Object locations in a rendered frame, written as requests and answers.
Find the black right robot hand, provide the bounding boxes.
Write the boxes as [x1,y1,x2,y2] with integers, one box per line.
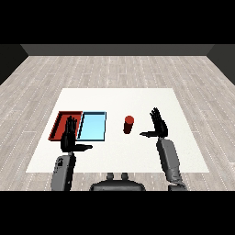
[140,106,169,139]

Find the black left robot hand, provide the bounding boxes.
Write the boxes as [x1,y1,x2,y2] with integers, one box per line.
[60,115,94,153]

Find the red shallow open box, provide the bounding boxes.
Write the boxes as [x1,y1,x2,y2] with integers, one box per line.
[48,110,84,142]

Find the light blue shallow open box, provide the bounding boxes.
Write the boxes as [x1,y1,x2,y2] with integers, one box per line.
[76,111,107,142]

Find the red can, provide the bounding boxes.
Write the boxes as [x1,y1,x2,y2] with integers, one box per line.
[123,115,135,135]

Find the dark grey robot body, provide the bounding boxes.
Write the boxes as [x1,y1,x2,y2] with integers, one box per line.
[89,173,147,192]

